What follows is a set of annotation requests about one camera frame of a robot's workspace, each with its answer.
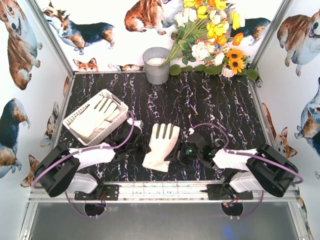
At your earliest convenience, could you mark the white glove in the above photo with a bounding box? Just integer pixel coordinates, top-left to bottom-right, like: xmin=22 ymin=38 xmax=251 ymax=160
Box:
xmin=69 ymin=96 xmax=120 ymax=138
xmin=142 ymin=123 xmax=180 ymax=173

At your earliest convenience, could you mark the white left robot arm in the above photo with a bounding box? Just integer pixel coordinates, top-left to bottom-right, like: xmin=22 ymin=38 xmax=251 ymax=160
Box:
xmin=33 ymin=128 xmax=151 ymax=200

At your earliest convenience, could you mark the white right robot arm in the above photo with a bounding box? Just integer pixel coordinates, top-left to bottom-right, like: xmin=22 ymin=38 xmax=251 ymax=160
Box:
xmin=164 ymin=132 xmax=299 ymax=199

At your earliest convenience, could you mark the white perforated storage basket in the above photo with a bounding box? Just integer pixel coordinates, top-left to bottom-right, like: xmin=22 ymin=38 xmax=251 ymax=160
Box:
xmin=63 ymin=89 xmax=129 ymax=147

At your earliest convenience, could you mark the grey metal bucket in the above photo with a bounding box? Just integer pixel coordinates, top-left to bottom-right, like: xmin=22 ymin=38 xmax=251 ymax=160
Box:
xmin=142 ymin=47 xmax=170 ymax=85

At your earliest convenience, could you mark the sunflower pot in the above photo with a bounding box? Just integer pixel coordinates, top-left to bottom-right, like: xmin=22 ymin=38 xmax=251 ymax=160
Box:
xmin=220 ymin=48 xmax=251 ymax=78

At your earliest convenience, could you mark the artificial flower bouquet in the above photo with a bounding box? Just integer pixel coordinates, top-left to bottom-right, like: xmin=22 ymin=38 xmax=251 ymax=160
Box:
xmin=163 ymin=0 xmax=246 ymax=65

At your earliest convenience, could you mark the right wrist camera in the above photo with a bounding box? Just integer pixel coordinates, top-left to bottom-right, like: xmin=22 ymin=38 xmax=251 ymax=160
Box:
xmin=188 ymin=127 xmax=195 ymax=135

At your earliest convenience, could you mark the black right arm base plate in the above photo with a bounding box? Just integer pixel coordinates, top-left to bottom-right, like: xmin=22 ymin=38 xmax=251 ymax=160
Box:
xmin=200 ymin=179 xmax=254 ymax=200

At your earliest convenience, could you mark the aluminium front rail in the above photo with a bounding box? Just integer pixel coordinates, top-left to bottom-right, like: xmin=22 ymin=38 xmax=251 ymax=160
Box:
xmin=28 ymin=180 xmax=299 ymax=203

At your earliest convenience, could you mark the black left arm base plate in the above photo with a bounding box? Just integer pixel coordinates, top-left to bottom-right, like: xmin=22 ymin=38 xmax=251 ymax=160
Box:
xmin=74 ymin=184 xmax=120 ymax=201

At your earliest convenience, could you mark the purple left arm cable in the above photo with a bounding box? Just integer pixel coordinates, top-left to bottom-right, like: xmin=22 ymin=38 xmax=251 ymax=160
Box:
xmin=31 ymin=111 xmax=136 ymax=218

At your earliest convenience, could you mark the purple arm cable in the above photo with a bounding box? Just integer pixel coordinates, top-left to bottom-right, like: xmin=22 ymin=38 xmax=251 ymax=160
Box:
xmin=192 ymin=122 xmax=304 ymax=218
xmin=31 ymin=111 xmax=136 ymax=218

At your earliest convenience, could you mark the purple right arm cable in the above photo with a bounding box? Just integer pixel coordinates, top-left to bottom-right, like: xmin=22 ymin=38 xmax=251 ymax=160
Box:
xmin=192 ymin=122 xmax=304 ymax=218

